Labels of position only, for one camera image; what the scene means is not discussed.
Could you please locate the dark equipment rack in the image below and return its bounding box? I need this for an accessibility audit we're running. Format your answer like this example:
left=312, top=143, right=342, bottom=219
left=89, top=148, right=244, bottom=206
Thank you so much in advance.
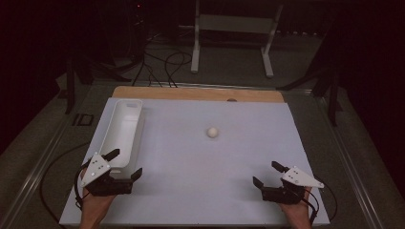
left=126, top=0, right=151, bottom=63

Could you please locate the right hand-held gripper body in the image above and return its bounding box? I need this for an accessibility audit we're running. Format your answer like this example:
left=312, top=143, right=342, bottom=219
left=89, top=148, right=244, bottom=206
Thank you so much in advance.
left=261, top=165, right=325, bottom=205

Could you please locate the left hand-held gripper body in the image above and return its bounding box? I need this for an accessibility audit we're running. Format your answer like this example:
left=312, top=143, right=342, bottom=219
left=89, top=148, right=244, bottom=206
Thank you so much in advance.
left=79, top=153, right=134, bottom=197

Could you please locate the thin black floor cable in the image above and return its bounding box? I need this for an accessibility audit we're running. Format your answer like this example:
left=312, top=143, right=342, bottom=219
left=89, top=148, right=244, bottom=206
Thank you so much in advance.
left=39, top=141, right=91, bottom=223

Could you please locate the white metal stand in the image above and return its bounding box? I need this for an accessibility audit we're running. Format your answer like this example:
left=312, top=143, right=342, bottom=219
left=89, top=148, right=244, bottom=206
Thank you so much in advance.
left=190, top=0, right=285, bottom=79

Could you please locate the small white ball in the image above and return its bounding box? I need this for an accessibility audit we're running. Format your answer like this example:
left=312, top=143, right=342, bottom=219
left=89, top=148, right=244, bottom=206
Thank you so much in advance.
left=205, top=126, right=220, bottom=139

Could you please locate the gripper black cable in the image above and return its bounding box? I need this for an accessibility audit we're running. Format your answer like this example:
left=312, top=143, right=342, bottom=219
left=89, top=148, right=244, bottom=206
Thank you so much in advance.
left=302, top=175, right=338, bottom=227
left=73, top=158, right=94, bottom=211

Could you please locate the white plastic bin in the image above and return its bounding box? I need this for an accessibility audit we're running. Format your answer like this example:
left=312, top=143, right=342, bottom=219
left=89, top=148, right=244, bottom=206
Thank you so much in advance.
left=97, top=98, right=146, bottom=179

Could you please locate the metal floor rail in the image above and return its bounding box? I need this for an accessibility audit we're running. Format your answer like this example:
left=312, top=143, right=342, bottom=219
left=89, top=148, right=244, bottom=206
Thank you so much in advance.
left=312, top=94, right=385, bottom=229
left=0, top=83, right=94, bottom=229

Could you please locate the black tripod stand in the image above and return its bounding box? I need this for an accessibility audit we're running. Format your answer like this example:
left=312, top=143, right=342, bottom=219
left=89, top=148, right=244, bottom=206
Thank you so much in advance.
left=64, top=55, right=132, bottom=115
left=276, top=61, right=344, bottom=128

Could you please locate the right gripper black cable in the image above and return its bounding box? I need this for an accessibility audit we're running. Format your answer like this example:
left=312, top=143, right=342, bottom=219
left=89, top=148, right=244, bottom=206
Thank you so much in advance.
left=302, top=175, right=338, bottom=227

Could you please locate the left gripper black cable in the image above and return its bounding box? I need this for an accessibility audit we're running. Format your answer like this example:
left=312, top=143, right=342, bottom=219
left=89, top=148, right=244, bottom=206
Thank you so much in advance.
left=73, top=158, right=94, bottom=211

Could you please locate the black floor cable bundle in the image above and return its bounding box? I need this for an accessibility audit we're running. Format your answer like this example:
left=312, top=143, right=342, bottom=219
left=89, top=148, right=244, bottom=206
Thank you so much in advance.
left=131, top=31, right=194, bottom=89

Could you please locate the person's left hand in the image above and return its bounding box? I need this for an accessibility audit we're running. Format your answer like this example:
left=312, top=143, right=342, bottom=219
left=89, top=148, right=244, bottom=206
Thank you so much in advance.
left=80, top=186, right=117, bottom=214

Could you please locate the white table mat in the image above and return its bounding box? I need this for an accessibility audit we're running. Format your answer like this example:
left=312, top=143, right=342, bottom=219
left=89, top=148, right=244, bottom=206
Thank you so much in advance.
left=58, top=97, right=330, bottom=227

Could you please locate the person's right hand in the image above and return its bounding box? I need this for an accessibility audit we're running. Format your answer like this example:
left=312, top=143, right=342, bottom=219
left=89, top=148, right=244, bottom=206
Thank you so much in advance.
left=279, top=186, right=313, bottom=221

